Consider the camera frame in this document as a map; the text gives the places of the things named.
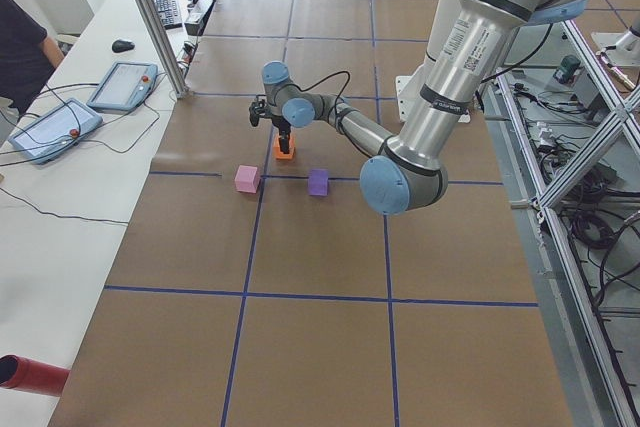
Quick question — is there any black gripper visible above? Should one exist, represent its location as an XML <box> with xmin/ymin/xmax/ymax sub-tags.
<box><xmin>271</xmin><ymin>115</ymin><xmax>291</xmax><ymax>153</ymax></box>

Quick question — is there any orange foam block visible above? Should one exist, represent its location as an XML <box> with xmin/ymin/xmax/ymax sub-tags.
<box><xmin>272</xmin><ymin>134</ymin><xmax>295</xmax><ymax>160</ymax></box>

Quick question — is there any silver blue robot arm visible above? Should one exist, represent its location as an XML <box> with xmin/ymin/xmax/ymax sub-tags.
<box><xmin>249</xmin><ymin>0</ymin><xmax>587</xmax><ymax>215</ymax></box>

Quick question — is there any purple foam block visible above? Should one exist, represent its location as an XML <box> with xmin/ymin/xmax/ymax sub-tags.
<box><xmin>307</xmin><ymin>169</ymin><xmax>329</xmax><ymax>197</ymax></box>

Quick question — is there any pink foam block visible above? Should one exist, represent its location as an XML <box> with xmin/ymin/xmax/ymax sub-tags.
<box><xmin>234</xmin><ymin>165</ymin><xmax>261</xmax><ymax>194</ymax></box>

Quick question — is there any far teach pendant tablet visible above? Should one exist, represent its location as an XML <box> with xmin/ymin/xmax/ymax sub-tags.
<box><xmin>86</xmin><ymin>62</ymin><xmax>158</xmax><ymax>112</ymax></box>

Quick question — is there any teach pendant tablet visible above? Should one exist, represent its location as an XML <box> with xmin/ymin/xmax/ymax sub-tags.
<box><xmin>8</xmin><ymin>98</ymin><xmax>103</xmax><ymax>164</ymax></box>
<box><xmin>86</xmin><ymin>62</ymin><xmax>158</xmax><ymax>112</ymax></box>

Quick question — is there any black keyboard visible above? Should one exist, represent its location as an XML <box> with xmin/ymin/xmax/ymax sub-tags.
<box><xmin>152</xmin><ymin>0</ymin><xmax>182</xmax><ymax>29</ymax></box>

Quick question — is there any black computer mouse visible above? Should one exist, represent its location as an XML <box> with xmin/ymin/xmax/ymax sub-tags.
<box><xmin>111</xmin><ymin>39</ymin><xmax>135</xmax><ymax>54</ymax></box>

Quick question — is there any near teach pendant tablet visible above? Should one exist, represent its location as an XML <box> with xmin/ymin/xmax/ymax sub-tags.
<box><xmin>8</xmin><ymin>98</ymin><xmax>103</xmax><ymax>164</ymax></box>

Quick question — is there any person in dark shirt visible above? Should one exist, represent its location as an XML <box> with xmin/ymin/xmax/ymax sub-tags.
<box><xmin>1</xmin><ymin>0</ymin><xmax>64</xmax><ymax>116</ymax></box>

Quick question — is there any red cylinder tube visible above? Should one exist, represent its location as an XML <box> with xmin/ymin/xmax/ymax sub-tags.
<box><xmin>1</xmin><ymin>354</ymin><xmax>70</xmax><ymax>397</ymax></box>

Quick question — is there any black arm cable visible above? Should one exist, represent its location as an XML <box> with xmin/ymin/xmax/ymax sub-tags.
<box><xmin>299</xmin><ymin>71</ymin><xmax>374</xmax><ymax>156</ymax></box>

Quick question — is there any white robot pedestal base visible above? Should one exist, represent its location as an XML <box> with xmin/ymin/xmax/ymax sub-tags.
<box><xmin>396</xmin><ymin>0</ymin><xmax>461</xmax><ymax>122</ymax></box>

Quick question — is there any aluminium frame rail right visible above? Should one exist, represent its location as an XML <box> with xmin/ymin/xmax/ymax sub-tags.
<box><xmin>483</xmin><ymin>22</ymin><xmax>639</xmax><ymax>426</ymax></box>

